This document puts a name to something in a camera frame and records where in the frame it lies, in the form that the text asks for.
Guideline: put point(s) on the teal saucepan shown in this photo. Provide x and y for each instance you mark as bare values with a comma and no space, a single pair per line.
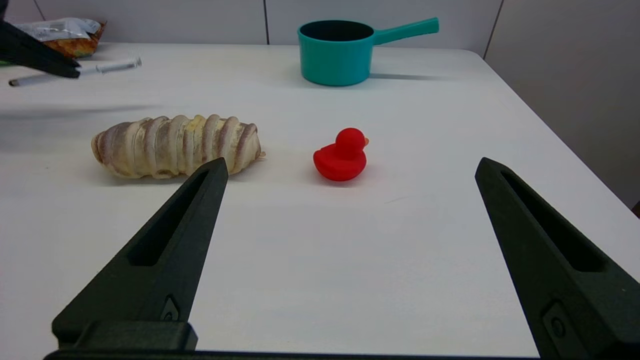
335,62

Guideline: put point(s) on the orange snack packet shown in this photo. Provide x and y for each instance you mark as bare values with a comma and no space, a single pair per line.
75,45

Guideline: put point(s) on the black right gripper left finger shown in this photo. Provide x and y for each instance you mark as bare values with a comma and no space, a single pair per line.
165,260

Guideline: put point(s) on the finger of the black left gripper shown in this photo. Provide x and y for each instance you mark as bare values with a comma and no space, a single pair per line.
35,52

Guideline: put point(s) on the striped bread loaf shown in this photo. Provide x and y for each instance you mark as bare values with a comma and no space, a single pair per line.
165,147

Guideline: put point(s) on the white pen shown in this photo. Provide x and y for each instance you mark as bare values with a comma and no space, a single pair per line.
115,65

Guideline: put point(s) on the red rubber duck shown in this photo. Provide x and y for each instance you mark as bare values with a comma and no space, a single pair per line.
340,162

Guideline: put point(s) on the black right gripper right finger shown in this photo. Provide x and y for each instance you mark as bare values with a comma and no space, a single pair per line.
565,280

